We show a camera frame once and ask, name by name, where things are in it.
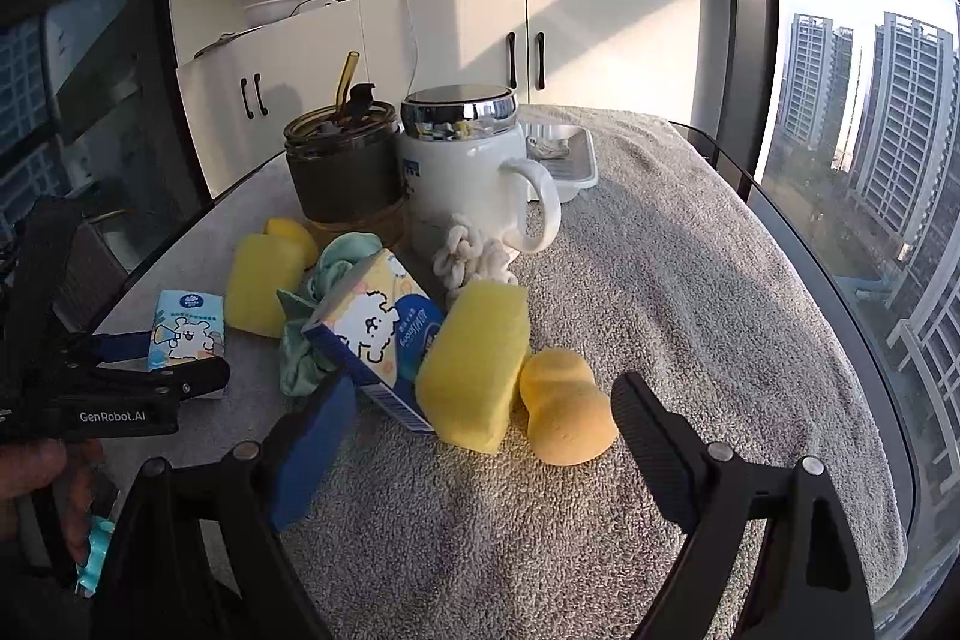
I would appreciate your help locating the chrome mug lid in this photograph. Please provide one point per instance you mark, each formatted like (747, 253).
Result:
(459, 111)

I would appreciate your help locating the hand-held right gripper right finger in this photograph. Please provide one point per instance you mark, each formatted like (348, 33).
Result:
(660, 452)

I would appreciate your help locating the blue tissue packet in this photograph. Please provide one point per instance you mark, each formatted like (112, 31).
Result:
(184, 329)

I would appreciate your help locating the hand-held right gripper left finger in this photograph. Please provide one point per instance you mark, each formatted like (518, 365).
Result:
(315, 445)

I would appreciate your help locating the orange gourd-shaped sponge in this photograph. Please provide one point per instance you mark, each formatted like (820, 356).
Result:
(566, 411)

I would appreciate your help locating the grey apartment tower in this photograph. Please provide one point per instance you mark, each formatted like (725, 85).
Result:
(814, 78)
(907, 123)

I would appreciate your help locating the white mug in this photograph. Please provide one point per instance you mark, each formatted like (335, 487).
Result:
(457, 183)

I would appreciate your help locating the white ribbed plastic tray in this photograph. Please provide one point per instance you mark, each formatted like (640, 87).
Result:
(574, 179)

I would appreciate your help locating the brown chair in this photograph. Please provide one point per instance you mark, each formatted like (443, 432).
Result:
(101, 257)

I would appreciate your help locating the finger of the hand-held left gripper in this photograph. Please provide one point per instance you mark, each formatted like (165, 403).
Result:
(124, 347)
(195, 377)

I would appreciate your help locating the green cloth scrunchie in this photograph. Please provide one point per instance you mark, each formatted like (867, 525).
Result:
(337, 257)

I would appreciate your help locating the yellow rectangular sponge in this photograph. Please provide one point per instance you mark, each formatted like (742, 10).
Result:
(262, 287)
(476, 362)

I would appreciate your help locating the brown glass cup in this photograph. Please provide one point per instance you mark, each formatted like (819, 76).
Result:
(341, 175)

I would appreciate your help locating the white base cabinet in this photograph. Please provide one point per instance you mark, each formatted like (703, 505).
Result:
(600, 33)

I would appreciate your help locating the yellow glass straw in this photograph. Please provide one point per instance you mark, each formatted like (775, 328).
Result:
(348, 81)

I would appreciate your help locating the grey towel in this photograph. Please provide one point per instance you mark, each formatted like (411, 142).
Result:
(637, 310)

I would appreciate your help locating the person's left hand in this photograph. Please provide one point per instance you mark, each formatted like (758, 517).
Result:
(37, 471)

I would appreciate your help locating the yellow tissue packet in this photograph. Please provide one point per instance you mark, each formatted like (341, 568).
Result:
(367, 325)

